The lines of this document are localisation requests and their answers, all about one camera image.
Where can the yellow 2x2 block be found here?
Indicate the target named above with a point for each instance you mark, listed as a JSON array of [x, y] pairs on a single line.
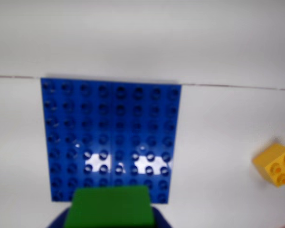
[[275, 164]]

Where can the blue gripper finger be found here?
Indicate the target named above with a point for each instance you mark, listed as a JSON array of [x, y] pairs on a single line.
[[58, 221], [161, 219]]

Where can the green 2x2 block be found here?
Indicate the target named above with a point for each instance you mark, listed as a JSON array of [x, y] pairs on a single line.
[[109, 206]]

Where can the blue 8x8 studded plate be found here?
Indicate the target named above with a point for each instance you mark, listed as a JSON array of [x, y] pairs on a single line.
[[109, 114]]

